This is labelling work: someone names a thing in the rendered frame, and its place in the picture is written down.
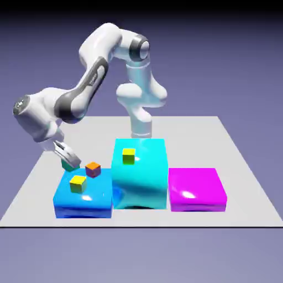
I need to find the large blue box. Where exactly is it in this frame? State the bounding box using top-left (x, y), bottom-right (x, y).
top-left (53, 167), bottom-right (114, 219)

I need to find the large magenta box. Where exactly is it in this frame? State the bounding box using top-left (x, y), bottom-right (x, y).
top-left (168, 167), bottom-right (228, 213)

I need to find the small yellow cube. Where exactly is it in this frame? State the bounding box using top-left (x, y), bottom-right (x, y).
top-left (69, 175), bottom-right (87, 194)
top-left (122, 148), bottom-right (136, 165)

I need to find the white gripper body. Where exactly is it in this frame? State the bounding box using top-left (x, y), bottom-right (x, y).
top-left (53, 140), bottom-right (81, 169)

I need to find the small orange cube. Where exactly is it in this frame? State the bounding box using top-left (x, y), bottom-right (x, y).
top-left (85, 161), bottom-right (102, 179)

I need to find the small green cube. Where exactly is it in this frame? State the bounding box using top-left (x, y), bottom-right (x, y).
top-left (61, 160), bottom-right (80, 172)

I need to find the large cyan box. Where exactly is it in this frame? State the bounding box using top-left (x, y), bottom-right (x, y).
top-left (111, 138), bottom-right (167, 210)

